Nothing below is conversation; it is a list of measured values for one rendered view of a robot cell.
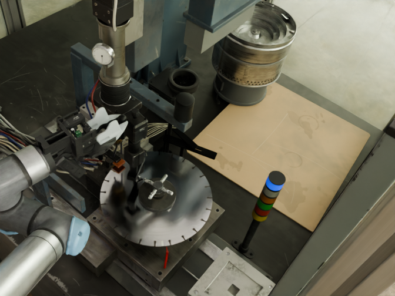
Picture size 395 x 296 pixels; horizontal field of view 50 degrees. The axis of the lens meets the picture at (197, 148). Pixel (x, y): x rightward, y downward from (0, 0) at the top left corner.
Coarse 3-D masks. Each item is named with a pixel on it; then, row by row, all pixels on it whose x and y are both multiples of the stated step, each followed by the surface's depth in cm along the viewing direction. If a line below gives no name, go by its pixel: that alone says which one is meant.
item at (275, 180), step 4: (272, 172) 110; (276, 172) 110; (280, 172) 111; (268, 176) 110; (272, 176) 109; (276, 176) 110; (280, 176) 110; (284, 176) 110; (268, 180) 110; (272, 180) 109; (276, 180) 109; (280, 180) 109; (284, 180) 109; (268, 184) 110; (272, 184) 109; (276, 184) 108; (280, 184) 108; (268, 188) 111; (272, 188) 110; (276, 188) 109; (280, 188) 110
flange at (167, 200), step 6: (150, 180) 128; (156, 180) 128; (144, 186) 126; (150, 186) 126; (168, 186) 127; (138, 192) 125; (144, 192) 125; (150, 192) 123; (162, 192) 124; (174, 192) 126; (144, 198) 124; (156, 198) 123; (162, 198) 124; (168, 198) 125; (174, 198) 125; (144, 204) 122; (150, 204) 122; (156, 204) 123; (162, 204) 123; (168, 204) 123; (156, 210) 122; (162, 210) 123
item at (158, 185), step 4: (164, 176) 124; (144, 180) 123; (148, 180) 123; (160, 180) 123; (164, 180) 124; (152, 184) 122; (156, 184) 122; (160, 184) 122; (156, 188) 121; (160, 188) 121; (164, 188) 122; (152, 192) 120; (156, 192) 122; (160, 192) 123; (168, 192) 121; (172, 192) 121; (152, 196) 120
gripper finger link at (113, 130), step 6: (114, 120) 94; (126, 120) 100; (108, 126) 94; (114, 126) 95; (120, 126) 99; (102, 132) 94; (108, 132) 95; (114, 132) 97; (120, 132) 98; (96, 138) 94; (102, 138) 95; (108, 138) 96
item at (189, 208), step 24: (120, 168) 130; (144, 168) 131; (168, 168) 133; (120, 192) 125; (192, 192) 128; (120, 216) 120; (144, 216) 121; (168, 216) 122; (192, 216) 123; (144, 240) 116; (168, 240) 117
